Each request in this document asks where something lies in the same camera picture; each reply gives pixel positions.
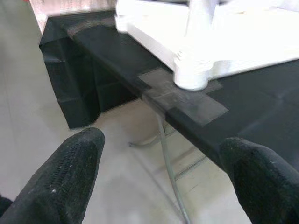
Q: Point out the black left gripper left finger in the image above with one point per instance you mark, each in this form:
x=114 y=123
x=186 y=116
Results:
x=58 y=182

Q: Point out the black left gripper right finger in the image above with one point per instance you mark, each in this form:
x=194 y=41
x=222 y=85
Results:
x=264 y=184

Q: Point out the black tablecloth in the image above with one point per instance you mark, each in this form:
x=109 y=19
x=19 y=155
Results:
x=257 y=112

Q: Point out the white plastic table top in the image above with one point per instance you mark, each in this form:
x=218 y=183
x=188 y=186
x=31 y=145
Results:
x=245 y=46

